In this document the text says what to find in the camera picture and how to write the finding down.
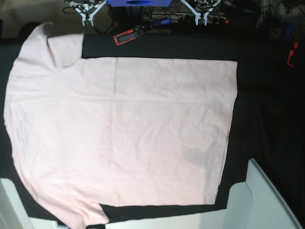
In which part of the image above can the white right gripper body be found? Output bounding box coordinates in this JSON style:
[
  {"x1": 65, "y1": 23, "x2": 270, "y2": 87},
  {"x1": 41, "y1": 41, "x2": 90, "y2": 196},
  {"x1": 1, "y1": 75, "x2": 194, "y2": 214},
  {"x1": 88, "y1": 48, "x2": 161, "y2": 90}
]
[{"x1": 68, "y1": 0, "x2": 107, "y2": 26}]

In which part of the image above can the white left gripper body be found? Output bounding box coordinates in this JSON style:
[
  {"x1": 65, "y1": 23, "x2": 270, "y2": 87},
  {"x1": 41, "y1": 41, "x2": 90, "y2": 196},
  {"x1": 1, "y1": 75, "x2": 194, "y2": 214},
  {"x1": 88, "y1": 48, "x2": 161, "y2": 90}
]
[{"x1": 181, "y1": 0, "x2": 214, "y2": 25}]

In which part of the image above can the pink T-shirt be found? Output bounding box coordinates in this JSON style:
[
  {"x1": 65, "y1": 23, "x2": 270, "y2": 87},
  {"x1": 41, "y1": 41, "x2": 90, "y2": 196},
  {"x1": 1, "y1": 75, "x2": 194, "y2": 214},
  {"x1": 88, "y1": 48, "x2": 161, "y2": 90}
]
[{"x1": 4, "y1": 23, "x2": 237, "y2": 229}]

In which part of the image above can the blue box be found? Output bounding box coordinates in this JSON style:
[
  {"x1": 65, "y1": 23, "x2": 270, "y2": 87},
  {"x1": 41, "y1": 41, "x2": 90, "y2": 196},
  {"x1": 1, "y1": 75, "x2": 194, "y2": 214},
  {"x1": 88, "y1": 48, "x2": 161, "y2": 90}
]
[{"x1": 106, "y1": 0, "x2": 172, "y2": 7}]

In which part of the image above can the red clamp right edge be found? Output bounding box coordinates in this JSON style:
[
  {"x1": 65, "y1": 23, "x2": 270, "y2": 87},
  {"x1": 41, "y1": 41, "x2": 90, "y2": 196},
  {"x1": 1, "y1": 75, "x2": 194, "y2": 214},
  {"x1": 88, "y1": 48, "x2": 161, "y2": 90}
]
[{"x1": 286, "y1": 42, "x2": 298, "y2": 67}]

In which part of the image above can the black table cloth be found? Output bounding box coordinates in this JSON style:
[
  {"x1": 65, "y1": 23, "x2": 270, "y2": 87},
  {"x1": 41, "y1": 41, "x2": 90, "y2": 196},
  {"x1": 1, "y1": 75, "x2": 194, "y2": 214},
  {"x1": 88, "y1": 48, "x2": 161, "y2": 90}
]
[{"x1": 0, "y1": 32, "x2": 305, "y2": 226}]

